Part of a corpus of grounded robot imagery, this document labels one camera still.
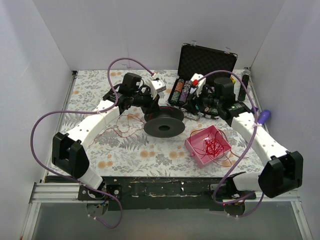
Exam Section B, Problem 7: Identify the black filament spool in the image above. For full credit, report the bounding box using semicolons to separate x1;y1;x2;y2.
143;106;185;138

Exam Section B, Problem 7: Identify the black poker chip case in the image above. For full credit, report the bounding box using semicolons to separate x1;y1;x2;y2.
167;43;238;119

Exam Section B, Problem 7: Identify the pink open box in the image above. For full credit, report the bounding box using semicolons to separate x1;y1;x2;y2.
184;125;232;169

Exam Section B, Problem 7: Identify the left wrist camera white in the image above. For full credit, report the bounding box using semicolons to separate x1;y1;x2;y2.
148;77;167;99

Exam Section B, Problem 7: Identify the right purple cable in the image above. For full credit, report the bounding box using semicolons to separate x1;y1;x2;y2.
199;69;265;218

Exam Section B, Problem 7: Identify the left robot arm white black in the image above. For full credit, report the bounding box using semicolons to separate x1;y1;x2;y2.
51;72;166;200

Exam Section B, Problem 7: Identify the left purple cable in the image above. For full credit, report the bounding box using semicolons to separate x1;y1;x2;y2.
30;57;160;230

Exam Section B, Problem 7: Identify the yellow green toy block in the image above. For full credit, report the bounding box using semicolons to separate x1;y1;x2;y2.
230;76;236;85

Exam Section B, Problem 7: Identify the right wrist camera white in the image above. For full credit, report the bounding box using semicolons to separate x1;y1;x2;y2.
190;73;206;97

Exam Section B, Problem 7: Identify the purple cable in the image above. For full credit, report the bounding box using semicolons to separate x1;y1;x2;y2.
199;69;265;218
30;57;160;230

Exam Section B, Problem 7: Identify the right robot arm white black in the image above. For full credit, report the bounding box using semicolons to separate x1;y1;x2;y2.
191;73;304;199

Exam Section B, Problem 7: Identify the floral table mat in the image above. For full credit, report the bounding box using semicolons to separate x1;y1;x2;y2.
61;70;263;177

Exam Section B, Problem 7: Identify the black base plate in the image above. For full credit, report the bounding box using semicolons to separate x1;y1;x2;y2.
77;176;257;211

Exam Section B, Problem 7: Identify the black remote control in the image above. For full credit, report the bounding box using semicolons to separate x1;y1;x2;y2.
237;68;251;102

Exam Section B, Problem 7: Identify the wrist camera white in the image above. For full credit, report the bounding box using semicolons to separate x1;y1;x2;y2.
148;77;167;99
190;73;206;97

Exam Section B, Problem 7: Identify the purple cylindrical toy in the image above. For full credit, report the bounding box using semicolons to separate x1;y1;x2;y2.
257;109;271;125

